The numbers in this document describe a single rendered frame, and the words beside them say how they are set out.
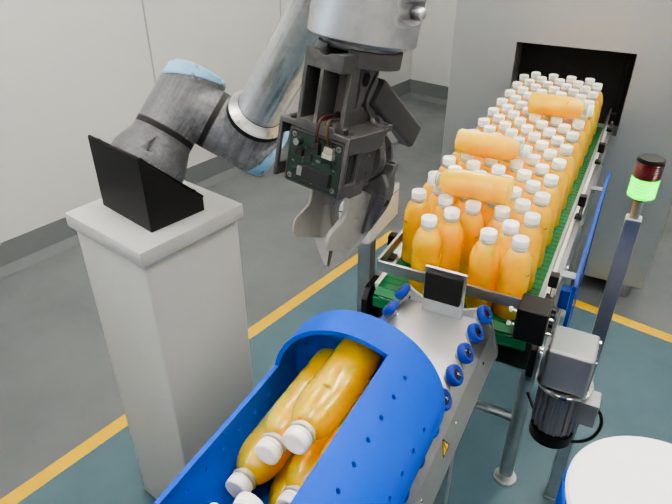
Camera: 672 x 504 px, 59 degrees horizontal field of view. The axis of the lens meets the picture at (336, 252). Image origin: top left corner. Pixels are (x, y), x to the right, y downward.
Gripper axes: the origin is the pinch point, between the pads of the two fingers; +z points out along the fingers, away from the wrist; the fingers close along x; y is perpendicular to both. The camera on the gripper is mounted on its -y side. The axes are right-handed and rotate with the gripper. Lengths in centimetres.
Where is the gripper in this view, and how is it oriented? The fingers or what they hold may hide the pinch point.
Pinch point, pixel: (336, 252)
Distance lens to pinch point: 59.0
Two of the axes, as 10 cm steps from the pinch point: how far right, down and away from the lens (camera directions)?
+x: 8.1, 3.8, -4.4
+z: -1.6, 8.8, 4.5
